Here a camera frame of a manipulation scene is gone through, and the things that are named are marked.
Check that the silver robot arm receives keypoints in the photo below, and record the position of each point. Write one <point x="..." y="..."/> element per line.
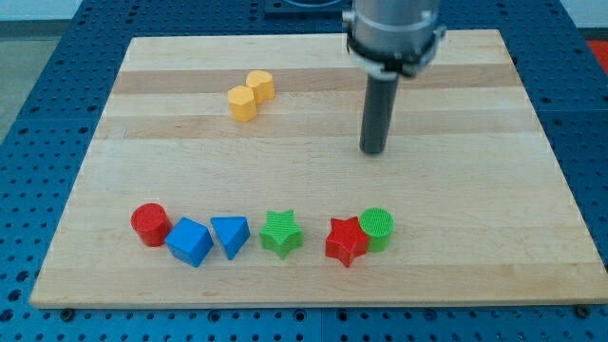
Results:
<point x="393" y="38"/>

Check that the yellow heart block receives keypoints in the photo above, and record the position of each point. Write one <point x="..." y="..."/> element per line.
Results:
<point x="263" y="85"/>

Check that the green star block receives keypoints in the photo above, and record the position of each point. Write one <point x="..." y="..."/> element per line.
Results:
<point x="280" y="233"/>

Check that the red star block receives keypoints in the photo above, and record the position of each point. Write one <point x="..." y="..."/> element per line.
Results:
<point x="346" y="241"/>

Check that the green cylinder block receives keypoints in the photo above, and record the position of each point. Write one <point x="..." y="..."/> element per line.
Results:
<point x="378" y="224"/>

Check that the yellow hexagon block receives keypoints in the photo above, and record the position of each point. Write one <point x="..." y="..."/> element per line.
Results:
<point x="242" y="103"/>

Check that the blue triangle block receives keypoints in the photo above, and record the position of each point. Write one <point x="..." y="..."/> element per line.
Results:
<point x="233" y="232"/>

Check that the black cylindrical pointer rod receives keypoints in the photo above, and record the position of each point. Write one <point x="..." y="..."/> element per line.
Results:
<point x="377" y="112"/>

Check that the blue cube block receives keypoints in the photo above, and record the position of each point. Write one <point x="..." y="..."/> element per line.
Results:
<point x="189" y="242"/>

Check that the red cylinder block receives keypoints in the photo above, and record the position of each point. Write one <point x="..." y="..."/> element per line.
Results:
<point x="151" y="223"/>

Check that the wooden board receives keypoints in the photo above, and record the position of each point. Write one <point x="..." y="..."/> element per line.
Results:
<point x="482" y="213"/>

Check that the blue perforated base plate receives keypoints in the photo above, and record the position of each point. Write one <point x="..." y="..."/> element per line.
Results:
<point x="46" y="144"/>

